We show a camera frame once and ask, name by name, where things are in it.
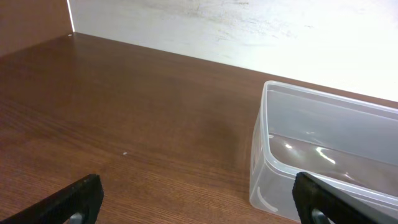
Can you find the clear plastic container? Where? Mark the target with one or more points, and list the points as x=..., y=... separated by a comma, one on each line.
x=347, y=143

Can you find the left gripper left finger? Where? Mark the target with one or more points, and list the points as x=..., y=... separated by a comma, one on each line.
x=79, y=202

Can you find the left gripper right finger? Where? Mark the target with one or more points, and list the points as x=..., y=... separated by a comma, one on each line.
x=318, y=202

